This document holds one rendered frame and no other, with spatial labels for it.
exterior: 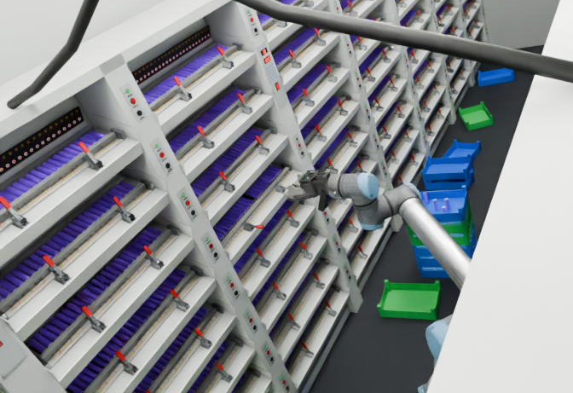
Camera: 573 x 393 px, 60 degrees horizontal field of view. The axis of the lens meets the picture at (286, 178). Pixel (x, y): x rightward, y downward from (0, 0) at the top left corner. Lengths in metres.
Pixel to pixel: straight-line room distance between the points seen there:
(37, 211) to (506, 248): 1.25
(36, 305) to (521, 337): 1.30
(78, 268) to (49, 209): 0.20
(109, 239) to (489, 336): 1.33
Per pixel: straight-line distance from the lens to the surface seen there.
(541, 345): 0.38
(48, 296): 1.52
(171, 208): 1.75
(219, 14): 2.13
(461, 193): 2.78
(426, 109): 3.86
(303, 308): 2.47
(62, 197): 1.50
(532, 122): 0.62
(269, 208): 2.12
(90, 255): 1.57
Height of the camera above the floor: 2.02
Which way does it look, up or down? 28 degrees down
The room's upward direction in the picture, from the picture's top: 22 degrees counter-clockwise
